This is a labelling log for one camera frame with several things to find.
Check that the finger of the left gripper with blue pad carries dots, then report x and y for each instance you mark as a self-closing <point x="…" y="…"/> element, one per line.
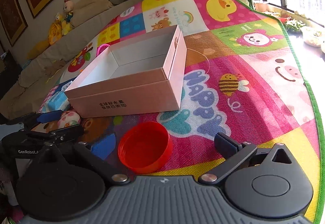
<point x="36" y="118"/>

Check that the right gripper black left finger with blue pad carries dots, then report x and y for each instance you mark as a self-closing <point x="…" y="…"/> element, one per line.
<point x="93" y="157"/>

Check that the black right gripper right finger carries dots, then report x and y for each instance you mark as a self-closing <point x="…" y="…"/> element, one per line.
<point x="236" y="156"/>

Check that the red plastic lid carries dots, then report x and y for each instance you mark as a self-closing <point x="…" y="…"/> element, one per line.
<point x="145" y="148"/>

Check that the blue tissue packet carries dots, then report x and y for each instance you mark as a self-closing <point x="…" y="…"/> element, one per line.
<point x="58" y="101"/>

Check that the pink plastic toy basket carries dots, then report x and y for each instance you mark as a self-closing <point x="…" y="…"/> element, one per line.
<point x="101" y="48"/>

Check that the white floral ball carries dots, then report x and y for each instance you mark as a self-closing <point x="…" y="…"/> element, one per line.
<point x="68" y="118"/>

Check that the beige sofa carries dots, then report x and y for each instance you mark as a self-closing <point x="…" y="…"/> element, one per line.
<point x="41" y="75"/>

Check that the colourful cartoon play mat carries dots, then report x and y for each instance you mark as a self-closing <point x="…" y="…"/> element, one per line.
<point x="241" y="78"/>

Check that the yellow plush toy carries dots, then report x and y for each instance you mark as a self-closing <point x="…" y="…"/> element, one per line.
<point x="54" y="35"/>

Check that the pink cardboard box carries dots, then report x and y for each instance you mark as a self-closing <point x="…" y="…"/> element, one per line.
<point x="139" y="75"/>

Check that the cartoon boy doll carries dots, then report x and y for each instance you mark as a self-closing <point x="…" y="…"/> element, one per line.
<point x="68" y="10"/>

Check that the beige cushion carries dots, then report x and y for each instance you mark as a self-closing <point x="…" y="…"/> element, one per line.
<point x="86" y="9"/>

